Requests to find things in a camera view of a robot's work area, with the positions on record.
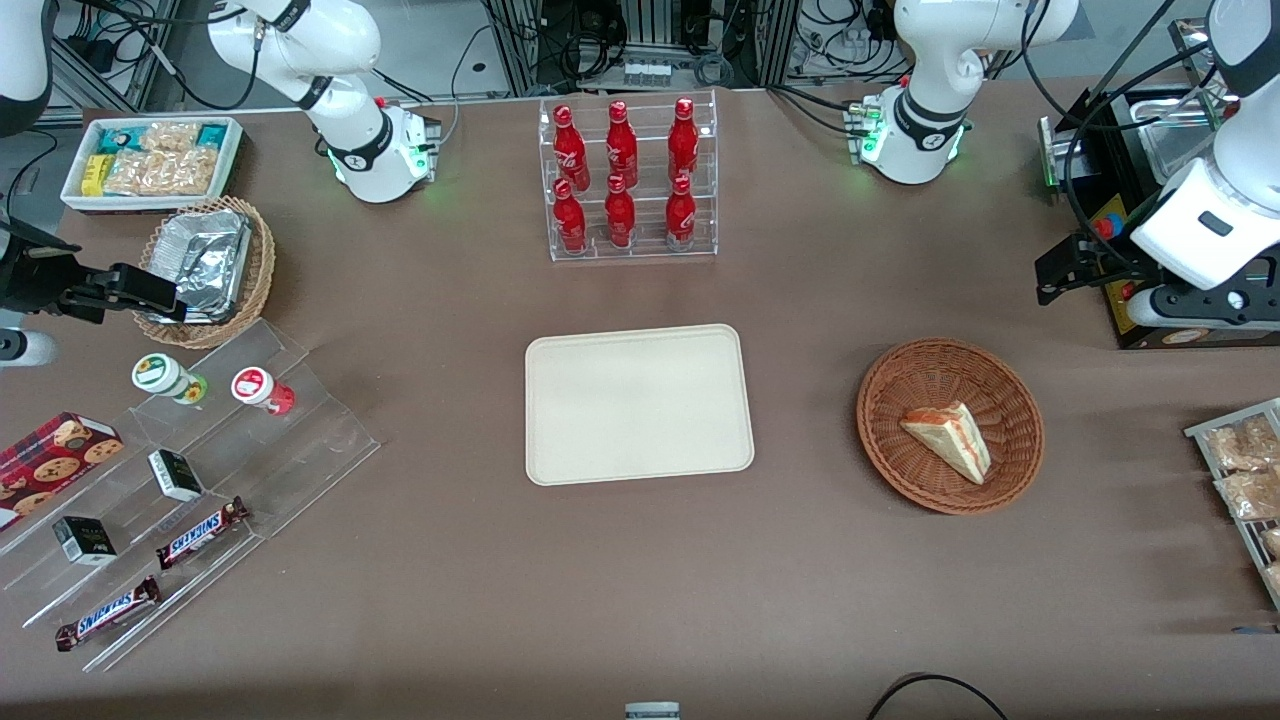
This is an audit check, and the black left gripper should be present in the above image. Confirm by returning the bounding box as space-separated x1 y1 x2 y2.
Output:
1035 232 1153 306

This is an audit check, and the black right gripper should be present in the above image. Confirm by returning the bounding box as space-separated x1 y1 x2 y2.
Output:
0 218 188 324

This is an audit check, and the triangular sandwich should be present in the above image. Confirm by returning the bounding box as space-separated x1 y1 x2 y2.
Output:
899 401 993 486

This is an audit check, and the light tan wicker basket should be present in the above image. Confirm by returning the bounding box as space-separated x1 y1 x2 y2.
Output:
133 195 276 351

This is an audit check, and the tray of packaged pastries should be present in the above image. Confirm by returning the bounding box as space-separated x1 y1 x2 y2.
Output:
1184 398 1280 612

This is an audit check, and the brown round wicker basket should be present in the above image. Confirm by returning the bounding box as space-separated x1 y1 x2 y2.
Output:
856 338 1045 516

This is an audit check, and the beige rectangular tray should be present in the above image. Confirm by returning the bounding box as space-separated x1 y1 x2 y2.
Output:
525 323 755 487

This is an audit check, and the aluminium foil container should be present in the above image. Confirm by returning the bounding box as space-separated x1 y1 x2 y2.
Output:
150 208 252 324

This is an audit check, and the black food warmer appliance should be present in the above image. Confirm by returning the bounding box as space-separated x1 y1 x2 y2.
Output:
1040 85 1280 351

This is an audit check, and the green-lid white cup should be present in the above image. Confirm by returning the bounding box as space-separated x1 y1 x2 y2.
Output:
131 353 209 406

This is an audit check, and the large clear cracker bag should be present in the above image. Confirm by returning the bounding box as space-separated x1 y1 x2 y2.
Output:
104 147 218 197

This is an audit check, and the red-lid white cup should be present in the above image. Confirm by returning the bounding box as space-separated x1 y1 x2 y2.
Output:
231 366 296 417

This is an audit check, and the grey box with green light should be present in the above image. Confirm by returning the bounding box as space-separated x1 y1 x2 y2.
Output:
1038 112 1093 193

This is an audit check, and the small clear cracker bag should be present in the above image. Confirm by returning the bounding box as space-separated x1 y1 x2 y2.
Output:
140 120 202 153

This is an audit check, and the white plastic snack bin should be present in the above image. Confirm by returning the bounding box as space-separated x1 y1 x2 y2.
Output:
60 116 244 213

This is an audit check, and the steel warmer pan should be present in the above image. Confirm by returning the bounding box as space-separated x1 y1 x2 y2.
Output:
1132 93 1219 188

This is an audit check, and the small black box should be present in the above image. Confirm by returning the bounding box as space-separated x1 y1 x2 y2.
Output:
52 516 118 567
148 449 205 503

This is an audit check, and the red cookie box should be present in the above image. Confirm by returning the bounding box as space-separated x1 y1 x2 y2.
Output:
0 411 126 532

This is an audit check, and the clear acrylic step display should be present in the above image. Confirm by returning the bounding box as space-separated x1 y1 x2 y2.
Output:
0 318 382 673

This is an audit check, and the Snickers chocolate bar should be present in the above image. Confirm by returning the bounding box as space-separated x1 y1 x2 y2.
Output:
155 497 251 571
55 575 163 652

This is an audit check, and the glass warmer display shelf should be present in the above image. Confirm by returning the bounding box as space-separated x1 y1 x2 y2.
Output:
1168 18 1229 131

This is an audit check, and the red cola bottle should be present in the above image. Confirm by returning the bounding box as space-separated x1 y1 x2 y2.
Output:
553 178 588 254
605 174 637 249
668 97 700 181
665 174 697 251
553 104 591 191
606 100 639 189

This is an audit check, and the clear acrylic bottle rack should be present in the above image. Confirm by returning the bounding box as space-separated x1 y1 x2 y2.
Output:
538 90 719 263

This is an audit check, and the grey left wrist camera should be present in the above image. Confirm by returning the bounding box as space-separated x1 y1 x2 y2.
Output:
1126 283 1280 332

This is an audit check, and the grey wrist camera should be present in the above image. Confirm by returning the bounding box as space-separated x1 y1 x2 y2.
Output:
0 330 58 368
1126 283 1280 332

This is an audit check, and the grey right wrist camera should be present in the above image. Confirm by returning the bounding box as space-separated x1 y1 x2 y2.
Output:
0 330 58 368

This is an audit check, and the black looped cable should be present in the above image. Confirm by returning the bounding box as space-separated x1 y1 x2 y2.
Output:
865 673 1011 720

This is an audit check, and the aluminium equipment frame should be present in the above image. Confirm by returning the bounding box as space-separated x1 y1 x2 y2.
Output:
484 0 803 97

